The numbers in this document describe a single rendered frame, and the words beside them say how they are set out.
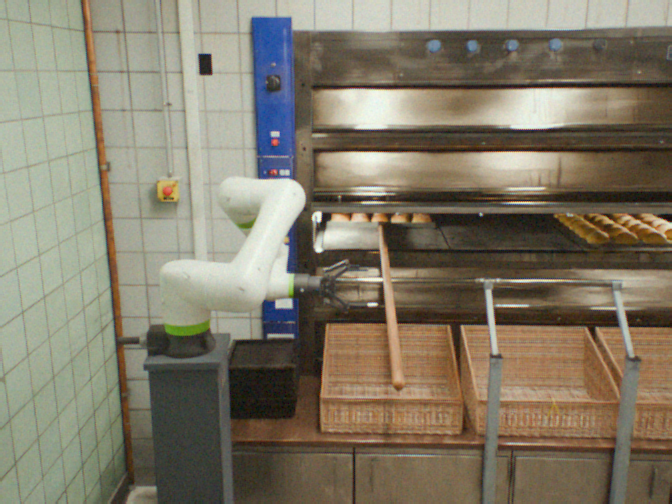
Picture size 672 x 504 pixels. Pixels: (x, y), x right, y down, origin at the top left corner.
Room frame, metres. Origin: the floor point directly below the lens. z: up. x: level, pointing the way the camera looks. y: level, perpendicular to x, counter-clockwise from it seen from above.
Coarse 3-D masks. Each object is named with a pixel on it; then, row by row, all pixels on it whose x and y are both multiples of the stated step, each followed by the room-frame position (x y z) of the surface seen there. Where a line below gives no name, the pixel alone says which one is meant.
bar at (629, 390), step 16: (624, 320) 2.35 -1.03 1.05; (624, 336) 2.31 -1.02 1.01; (496, 352) 2.27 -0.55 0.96; (496, 368) 2.24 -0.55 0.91; (624, 368) 2.25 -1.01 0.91; (496, 384) 2.24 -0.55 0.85; (624, 384) 2.24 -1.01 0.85; (496, 400) 2.23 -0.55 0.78; (624, 400) 2.23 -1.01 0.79; (496, 416) 2.23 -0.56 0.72; (624, 416) 2.22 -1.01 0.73; (496, 432) 2.23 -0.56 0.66; (624, 432) 2.22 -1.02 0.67; (496, 448) 2.24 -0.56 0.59; (624, 448) 2.22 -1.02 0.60; (624, 464) 2.22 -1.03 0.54; (624, 480) 2.22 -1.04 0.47; (624, 496) 2.22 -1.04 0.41
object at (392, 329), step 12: (384, 240) 2.94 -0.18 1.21; (384, 252) 2.73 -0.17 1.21; (384, 264) 2.55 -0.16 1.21; (384, 276) 2.41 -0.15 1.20; (384, 288) 2.27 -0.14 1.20; (396, 324) 1.92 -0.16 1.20; (396, 336) 1.82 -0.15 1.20; (396, 348) 1.73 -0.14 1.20; (396, 360) 1.65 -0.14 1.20; (396, 372) 1.58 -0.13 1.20; (396, 384) 1.53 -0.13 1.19
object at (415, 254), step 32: (320, 256) 2.85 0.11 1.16; (352, 256) 2.85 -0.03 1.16; (416, 256) 2.84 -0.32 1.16; (448, 256) 2.84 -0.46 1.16; (480, 256) 2.83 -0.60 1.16; (512, 256) 2.83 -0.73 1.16; (544, 256) 2.83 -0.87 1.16; (576, 256) 2.82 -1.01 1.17; (608, 256) 2.82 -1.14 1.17; (640, 256) 2.82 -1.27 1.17
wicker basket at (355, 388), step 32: (352, 352) 2.78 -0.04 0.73; (384, 352) 2.78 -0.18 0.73; (416, 352) 2.78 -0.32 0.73; (448, 352) 2.73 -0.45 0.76; (352, 384) 2.74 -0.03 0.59; (384, 384) 2.74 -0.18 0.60; (416, 384) 2.74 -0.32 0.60; (448, 384) 2.69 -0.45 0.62; (320, 416) 2.36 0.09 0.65; (352, 416) 2.47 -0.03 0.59; (384, 416) 2.35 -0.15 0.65; (416, 416) 2.47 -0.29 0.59; (448, 416) 2.34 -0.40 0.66
